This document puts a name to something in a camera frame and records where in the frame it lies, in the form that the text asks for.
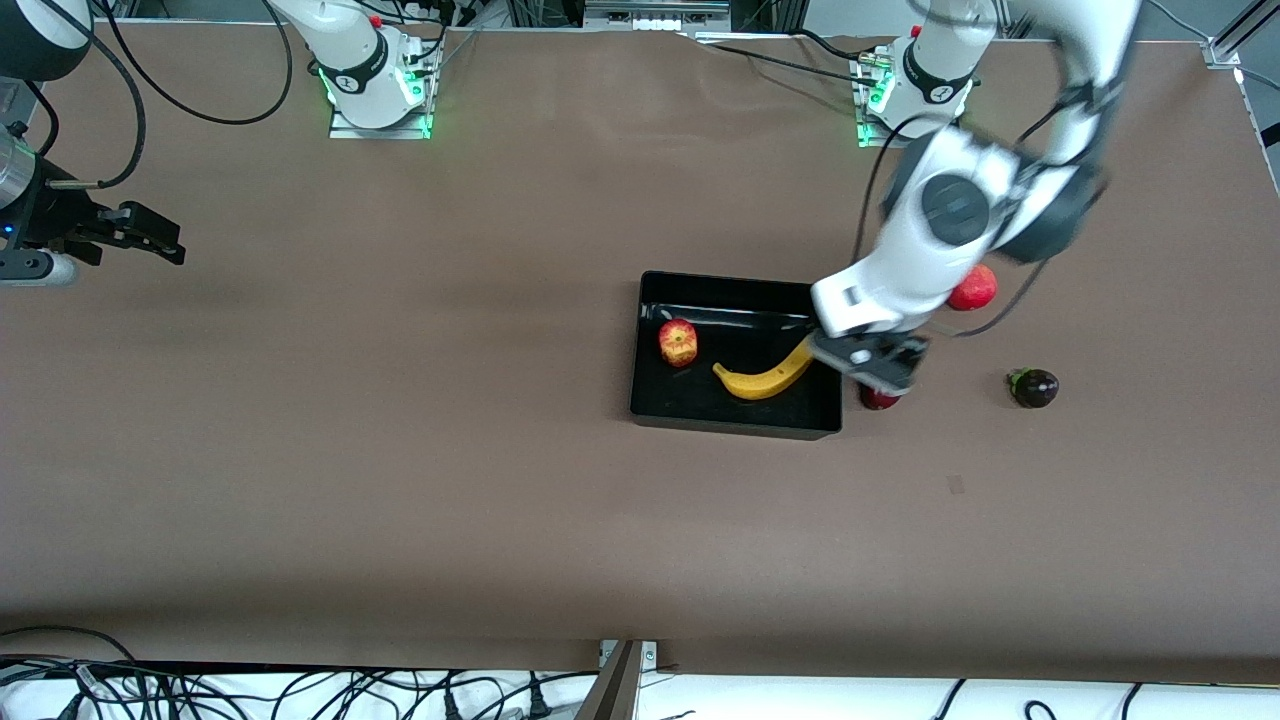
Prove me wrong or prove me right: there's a yellow banana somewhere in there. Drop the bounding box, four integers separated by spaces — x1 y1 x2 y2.
712 340 816 401

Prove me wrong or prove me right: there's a black plastic box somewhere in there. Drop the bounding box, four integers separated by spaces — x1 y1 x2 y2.
630 270 844 442

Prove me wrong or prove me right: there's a red yellow apple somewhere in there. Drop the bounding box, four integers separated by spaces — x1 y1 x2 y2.
658 319 699 369

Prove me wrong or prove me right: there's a red pomegranate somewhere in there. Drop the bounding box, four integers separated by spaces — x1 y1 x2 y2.
948 265 999 312

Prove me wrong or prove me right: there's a small dark purple eggplant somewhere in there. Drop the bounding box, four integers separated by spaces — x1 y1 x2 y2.
1007 367 1060 409

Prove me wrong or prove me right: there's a white power strip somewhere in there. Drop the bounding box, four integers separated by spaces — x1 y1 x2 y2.
585 0 731 31

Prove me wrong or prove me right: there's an aluminium table leg profile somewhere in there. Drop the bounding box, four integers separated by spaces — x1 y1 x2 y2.
575 640 646 720

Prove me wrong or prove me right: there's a short black arm cable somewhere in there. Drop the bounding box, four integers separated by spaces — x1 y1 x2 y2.
22 78 59 158

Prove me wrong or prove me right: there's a black cable with metal plug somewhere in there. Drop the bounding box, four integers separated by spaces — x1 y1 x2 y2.
50 20 148 191

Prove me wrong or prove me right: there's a long looping black arm cable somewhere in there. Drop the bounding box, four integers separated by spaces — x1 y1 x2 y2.
100 0 293 128

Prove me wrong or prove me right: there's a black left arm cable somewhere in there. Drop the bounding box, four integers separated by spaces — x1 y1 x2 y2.
850 100 1101 341

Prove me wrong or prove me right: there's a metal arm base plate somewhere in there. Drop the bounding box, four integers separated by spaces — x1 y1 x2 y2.
328 40 434 140
856 50 964 150

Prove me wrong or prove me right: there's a black cable on table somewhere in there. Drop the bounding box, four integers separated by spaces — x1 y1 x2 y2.
700 28 873 85

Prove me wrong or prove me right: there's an aluminium corner frame profile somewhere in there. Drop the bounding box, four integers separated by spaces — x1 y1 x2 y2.
1205 0 1280 71

